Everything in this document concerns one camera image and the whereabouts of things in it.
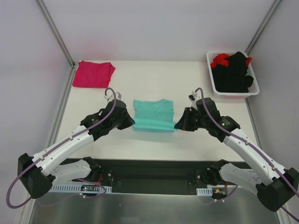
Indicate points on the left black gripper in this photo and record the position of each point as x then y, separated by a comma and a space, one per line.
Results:
124, 117

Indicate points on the right grey cable duct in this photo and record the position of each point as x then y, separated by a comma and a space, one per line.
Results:
204, 191

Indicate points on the left aluminium frame post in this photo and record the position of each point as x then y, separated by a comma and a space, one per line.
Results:
54, 30

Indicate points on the folded pink t shirt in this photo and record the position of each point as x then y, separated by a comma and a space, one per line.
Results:
93, 75

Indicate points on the red t shirt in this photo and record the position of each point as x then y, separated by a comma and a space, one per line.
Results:
236, 60

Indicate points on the teal t shirt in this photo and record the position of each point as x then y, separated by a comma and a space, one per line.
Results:
154, 116

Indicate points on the aluminium frame post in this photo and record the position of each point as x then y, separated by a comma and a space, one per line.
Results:
54, 30
263, 25

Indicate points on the right aluminium frame post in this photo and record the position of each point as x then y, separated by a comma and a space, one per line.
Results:
263, 25

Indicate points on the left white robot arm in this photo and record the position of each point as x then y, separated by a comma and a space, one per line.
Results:
44, 170

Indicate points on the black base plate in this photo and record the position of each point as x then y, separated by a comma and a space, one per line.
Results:
151, 177

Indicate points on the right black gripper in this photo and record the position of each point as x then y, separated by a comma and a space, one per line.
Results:
187, 119

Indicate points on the grey cable duct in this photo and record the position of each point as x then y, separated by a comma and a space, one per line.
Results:
80, 188
204, 191

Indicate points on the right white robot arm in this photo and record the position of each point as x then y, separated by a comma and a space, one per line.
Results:
271, 182

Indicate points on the black t shirt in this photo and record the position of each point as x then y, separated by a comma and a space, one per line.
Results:
232, 80

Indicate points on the left grey cable duct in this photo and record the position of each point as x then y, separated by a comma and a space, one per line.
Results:
80, 188

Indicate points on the white plastic basket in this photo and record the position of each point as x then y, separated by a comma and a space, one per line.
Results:
253, 89

